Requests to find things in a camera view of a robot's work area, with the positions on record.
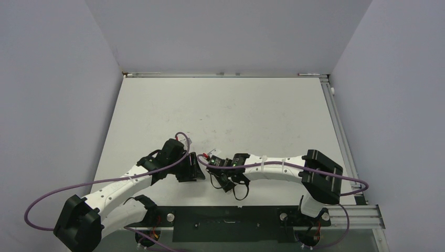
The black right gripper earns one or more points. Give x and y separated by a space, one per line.
226 186

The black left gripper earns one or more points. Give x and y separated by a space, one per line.
192 172

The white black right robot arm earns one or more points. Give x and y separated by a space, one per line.
318 174

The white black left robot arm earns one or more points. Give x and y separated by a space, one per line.
85 221

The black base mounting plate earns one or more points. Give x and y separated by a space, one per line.
232 223

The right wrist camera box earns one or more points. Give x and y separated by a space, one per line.
213 152

